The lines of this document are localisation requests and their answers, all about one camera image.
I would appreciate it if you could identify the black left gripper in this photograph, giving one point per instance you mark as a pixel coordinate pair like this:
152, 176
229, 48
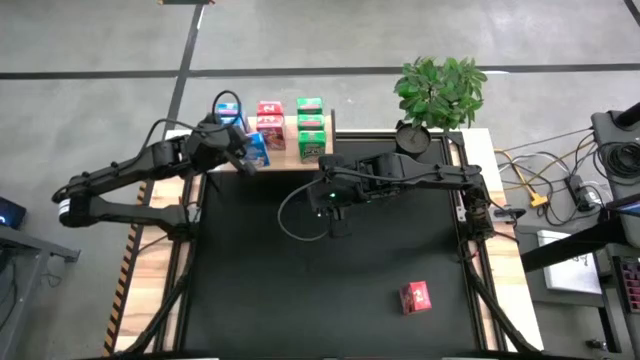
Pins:
210, 157

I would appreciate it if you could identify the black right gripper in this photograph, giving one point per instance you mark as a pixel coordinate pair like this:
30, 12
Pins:
352, 194

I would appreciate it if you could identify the red Froot Loops cereal box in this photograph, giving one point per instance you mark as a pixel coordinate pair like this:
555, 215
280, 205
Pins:
415, 297
270, 107
272, 132

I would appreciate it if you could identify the green Apple Jacks cereal box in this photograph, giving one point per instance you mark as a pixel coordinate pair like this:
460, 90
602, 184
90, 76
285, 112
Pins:
310, 122
310, 105
312, 146

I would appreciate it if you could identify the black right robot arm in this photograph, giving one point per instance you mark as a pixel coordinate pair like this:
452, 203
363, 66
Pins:
425, 175

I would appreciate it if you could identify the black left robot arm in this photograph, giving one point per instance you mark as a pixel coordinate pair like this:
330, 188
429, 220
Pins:
130, 215

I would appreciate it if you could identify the wooden shelf with black legs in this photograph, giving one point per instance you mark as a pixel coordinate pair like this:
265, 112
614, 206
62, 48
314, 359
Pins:
290, 160

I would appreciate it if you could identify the black table mat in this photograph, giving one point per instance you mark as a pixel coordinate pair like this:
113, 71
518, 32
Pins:
280, 310

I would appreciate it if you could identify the green leafy plant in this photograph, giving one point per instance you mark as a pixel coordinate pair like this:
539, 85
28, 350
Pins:
440, 95

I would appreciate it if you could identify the small black connector box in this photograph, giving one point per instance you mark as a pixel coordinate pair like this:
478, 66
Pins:
510, 213

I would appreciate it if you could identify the yellow black hazard tape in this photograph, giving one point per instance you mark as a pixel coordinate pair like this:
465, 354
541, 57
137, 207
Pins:
120, 295

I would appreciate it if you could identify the black slanted bar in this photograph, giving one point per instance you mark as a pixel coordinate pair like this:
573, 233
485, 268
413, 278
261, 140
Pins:
565, 250

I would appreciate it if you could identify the grey metal side table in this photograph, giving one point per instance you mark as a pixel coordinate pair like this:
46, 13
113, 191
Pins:
30, 242

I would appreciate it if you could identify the white board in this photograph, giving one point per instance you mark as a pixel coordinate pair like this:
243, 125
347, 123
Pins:
570, 275

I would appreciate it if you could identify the dark device with blue light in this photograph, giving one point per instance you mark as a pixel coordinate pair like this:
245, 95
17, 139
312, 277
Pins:
12, 212

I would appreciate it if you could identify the black power adapter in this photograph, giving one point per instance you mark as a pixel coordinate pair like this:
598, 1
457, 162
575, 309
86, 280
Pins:
580, 192

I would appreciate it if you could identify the small black floor object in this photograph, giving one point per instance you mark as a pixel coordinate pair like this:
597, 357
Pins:
595, 344

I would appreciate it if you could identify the grey equipment stand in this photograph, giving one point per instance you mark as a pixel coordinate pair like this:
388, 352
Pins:
607, 125

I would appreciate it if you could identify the blue lit screen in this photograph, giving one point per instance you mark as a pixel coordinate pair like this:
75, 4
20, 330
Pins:
630, 207

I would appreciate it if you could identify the black keyboard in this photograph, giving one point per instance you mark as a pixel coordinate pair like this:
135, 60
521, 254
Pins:
631, 285

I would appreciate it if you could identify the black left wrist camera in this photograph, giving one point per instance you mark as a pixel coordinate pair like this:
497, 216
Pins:
225, 131

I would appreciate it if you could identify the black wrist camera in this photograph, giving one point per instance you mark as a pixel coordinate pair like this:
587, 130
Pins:
225, 131
331, 197

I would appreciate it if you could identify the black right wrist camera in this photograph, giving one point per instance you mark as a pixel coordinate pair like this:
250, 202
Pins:
331, 197

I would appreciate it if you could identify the black metal frame rail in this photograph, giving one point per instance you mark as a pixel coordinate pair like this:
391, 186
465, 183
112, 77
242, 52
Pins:
172, 295
477, 287

